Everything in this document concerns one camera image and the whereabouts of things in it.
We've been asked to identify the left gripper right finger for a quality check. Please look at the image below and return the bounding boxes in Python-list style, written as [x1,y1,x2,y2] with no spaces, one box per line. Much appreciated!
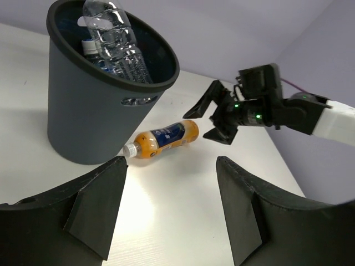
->
[216,156,354,265]

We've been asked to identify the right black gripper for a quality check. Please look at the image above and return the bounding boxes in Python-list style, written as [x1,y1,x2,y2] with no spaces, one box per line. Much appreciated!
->
[182,80,283,145]

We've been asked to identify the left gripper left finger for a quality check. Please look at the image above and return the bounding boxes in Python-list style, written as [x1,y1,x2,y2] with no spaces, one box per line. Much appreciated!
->
[1,156,128,265]

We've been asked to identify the clear unlabelled plastic bottle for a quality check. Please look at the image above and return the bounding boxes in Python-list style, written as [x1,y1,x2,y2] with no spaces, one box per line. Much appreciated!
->
[83,1,153,84]

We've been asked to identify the dark blue label bottle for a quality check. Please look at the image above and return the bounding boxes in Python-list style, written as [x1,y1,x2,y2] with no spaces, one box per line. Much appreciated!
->
[81,39,110,72]

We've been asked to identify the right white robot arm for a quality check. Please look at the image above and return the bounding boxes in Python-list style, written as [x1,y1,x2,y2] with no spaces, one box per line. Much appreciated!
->
[183,80,354,146]

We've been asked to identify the dark grey plastic bin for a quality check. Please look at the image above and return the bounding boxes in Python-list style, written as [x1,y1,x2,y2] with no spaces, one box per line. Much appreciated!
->
[46,1,180,165]

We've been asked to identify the orange drink bottle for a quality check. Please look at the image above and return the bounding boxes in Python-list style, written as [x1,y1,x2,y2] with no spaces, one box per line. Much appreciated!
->
[122,120,199,159]

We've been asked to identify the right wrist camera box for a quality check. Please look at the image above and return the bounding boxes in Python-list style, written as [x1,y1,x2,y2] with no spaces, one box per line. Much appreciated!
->
[238,63,283,100]

